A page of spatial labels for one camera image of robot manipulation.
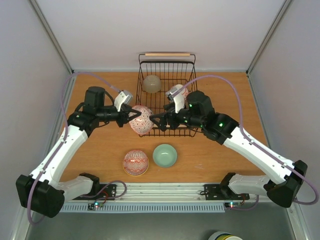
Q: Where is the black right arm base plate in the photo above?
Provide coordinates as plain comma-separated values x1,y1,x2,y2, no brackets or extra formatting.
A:
200,184,250,201

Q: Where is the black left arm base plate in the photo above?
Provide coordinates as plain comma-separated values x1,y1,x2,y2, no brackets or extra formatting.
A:
73,183,117,201

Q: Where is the beige leaf pattern bowl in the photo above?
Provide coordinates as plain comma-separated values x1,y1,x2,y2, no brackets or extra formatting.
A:
142,75,162,94

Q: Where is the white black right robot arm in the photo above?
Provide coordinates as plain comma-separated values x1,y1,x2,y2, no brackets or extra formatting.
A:
149,90,308,208

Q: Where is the white yellow blue container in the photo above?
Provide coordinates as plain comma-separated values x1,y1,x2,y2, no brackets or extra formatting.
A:
208,231,242,240

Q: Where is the black wire dish rack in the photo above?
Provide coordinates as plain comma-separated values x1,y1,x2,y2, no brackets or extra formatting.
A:
135,51,200,138

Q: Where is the mint green bowl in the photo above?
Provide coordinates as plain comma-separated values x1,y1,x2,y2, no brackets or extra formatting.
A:
152,144,178,168

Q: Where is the red diamond pattern bowl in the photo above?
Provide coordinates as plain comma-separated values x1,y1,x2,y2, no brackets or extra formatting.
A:
129,105,154,135

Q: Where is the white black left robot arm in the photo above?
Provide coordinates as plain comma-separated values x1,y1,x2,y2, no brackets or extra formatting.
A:
15,86,141,218

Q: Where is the left small circuit board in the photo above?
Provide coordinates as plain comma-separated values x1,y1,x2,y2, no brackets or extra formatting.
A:
87,202,104,211

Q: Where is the right small circuit board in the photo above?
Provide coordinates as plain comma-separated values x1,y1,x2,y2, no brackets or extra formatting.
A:
224,201,243,209

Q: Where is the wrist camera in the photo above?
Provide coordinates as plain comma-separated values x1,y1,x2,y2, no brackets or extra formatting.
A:
113,90,133,112
165,89,185,114

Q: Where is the red zigzag pattern bowl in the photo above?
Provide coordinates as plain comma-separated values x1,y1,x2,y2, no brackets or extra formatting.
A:
122,149,150,177

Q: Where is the small circuit board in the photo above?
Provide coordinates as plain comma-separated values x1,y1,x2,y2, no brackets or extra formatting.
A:
224,201,243,209
87,202,104,211

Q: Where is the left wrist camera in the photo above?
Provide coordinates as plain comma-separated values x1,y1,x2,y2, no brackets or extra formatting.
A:
113,90,133,112

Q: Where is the slotted grey cable duct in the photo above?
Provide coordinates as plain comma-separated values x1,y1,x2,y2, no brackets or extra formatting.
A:
60,202,225,214

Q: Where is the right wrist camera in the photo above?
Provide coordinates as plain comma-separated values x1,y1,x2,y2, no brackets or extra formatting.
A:
165,89,185,114

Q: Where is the orange floral white bowl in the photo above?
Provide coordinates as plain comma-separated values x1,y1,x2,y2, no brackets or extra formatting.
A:
169,84,189,100

